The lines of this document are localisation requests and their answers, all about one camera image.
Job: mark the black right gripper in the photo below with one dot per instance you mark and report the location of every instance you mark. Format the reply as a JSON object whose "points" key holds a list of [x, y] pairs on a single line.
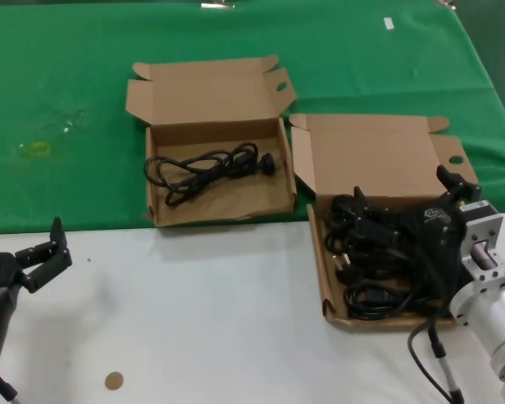
{"points": [[431, 229]]}

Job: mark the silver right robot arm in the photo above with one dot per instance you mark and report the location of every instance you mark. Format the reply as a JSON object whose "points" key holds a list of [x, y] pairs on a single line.
{"points": [[488, 303]]}

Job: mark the cardboard box with round hole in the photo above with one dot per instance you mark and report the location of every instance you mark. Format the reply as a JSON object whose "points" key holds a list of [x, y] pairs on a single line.
{"points": [[370, 155]]}

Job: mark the cardboard box with oval hole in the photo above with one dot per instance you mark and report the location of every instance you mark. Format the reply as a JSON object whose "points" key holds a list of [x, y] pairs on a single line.
{"points": [[219, 198]]}

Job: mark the clear tape scrap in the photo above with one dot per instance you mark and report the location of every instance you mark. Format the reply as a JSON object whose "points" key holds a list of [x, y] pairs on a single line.
{"points": [[67, 128]]}

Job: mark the brown round sticker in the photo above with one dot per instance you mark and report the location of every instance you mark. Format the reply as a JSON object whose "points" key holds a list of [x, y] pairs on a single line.
{"points": [[113, 381]]}

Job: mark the white tape strip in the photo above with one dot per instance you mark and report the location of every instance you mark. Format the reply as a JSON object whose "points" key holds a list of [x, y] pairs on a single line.
{"points": [[389, 23]]}

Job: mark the green table cloth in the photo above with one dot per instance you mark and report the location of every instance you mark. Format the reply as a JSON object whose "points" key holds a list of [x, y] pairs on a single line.
{"points": [[67, 63]]}

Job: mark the metal cloth clip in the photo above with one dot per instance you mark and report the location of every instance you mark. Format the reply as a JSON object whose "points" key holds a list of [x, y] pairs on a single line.
{"points": [[216, 5], [446, 2]]}

